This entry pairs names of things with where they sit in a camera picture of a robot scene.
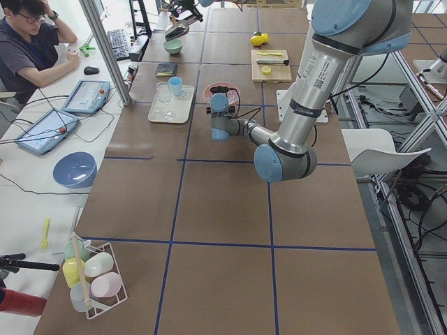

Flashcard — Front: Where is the pink cup in rack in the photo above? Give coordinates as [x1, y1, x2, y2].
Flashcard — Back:
[91, 272, 122, 298]

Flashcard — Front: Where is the metal ice scoop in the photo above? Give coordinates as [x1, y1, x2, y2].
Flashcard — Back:
[165, 20, 189, 41]

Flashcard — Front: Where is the yellow plastic knife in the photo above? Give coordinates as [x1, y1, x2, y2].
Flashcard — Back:
[256, 52, 283, 57]

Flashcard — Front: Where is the green clamp tool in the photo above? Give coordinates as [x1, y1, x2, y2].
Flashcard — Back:
[79, 33, 96, 58]

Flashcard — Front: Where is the red cylinder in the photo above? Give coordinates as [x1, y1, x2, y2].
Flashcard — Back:
[1, 288, 47, 317]

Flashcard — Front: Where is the blue bowl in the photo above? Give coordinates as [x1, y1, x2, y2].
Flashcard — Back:
[52, 151, 97, 189]

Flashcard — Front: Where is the steel muddler black tip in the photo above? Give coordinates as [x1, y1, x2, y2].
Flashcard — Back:
[256, 59, 289, 66]

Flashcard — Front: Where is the green cup in rack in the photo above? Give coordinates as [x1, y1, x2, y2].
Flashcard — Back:
[64, 239, 89, 262]

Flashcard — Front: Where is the yellow plastic fork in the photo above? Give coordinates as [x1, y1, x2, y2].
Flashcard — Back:
[41, 217, 50, 251]

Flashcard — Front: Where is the light blue cup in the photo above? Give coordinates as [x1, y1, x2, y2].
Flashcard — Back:
[168, 76, 182, 96]

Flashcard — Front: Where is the white wire cup rack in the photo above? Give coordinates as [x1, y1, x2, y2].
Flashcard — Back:
[62, 233, 128, 320]

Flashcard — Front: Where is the white chair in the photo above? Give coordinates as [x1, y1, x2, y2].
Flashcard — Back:
[342, 128, 431, 174]

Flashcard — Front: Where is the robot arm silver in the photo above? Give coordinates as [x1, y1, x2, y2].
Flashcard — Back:
[207, 1, 413, 182]

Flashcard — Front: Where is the yellow lemon lower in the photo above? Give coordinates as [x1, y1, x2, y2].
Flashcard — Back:
[250, 35, 265, 47]

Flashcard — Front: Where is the black keyboard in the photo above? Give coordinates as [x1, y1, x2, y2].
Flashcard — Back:
[107, 29, 131, 61]

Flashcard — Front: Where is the lemon half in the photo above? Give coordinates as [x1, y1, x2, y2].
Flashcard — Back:
[261, 66, 272, 75]

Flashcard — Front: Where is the yellow cup in rack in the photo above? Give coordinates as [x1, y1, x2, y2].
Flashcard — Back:
[62, 257, 80, 288]

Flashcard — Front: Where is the green bowl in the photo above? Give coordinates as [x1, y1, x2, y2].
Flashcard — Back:
[163, 39, 184, 55]

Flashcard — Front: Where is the pink bowl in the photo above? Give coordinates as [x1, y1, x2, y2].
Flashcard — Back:
[203, 82, 240, 105]

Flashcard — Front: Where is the far teach pendant tablet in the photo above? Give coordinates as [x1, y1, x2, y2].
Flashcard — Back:
[61, 80, 111, 115]

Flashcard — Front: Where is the clear cup in rack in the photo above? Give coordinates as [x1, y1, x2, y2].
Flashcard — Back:
[70, 282, 92, 312]

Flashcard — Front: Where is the near teach pendant tablet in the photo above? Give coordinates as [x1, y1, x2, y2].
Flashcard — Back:
[15, 109, 80, 155]

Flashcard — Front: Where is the black computer mouse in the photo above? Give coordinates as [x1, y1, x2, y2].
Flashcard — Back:
[83, 66, 100, 75]

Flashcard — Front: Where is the yellow lemon upper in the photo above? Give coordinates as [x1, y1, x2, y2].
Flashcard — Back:
[261, 33, 269, 45]

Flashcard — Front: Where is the aluminium frame post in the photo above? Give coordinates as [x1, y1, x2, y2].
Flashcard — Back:
[79, 0, 133, 106]

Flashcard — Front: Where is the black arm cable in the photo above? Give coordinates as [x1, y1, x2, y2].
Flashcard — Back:
[211, 85, 263, 121]

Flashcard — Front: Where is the yellow lemon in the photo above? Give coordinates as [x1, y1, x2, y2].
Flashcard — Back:
[261, 33, 269, 45]
[250, 35, 265, 47]

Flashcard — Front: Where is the clear wine glass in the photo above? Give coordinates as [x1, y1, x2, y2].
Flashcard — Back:
[156, 82, 175, 120]

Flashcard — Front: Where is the seated person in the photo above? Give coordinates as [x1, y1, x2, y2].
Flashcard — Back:
[1, 0, 80, 104]

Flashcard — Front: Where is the teach pendant tablet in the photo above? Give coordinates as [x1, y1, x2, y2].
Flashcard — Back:
[61, 80, 111, 115]
[15, 109, 80, 155]

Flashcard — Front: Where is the wooden cutting board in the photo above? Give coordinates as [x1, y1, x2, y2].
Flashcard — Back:
[251, 50, 292, 82]

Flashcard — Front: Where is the white cup in rack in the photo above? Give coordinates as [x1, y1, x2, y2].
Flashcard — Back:
[84, 252, 114, 278]

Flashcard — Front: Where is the white bear tray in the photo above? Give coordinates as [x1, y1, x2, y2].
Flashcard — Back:
[147, 82, 195, 124]

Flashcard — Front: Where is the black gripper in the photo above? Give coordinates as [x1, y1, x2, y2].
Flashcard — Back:
[164, 0, 203, 23]

